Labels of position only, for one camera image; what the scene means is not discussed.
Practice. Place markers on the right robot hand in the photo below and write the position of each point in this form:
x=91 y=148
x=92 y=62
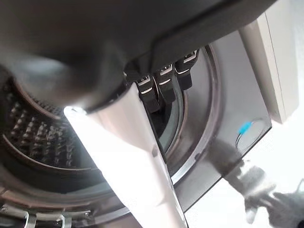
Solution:
x=95 y=35

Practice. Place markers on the grey front-load washing machine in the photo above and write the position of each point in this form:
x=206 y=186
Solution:
x=209 y=118

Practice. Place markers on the white cabinet side panel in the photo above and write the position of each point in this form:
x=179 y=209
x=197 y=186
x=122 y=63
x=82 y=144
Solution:
x=273 y=71

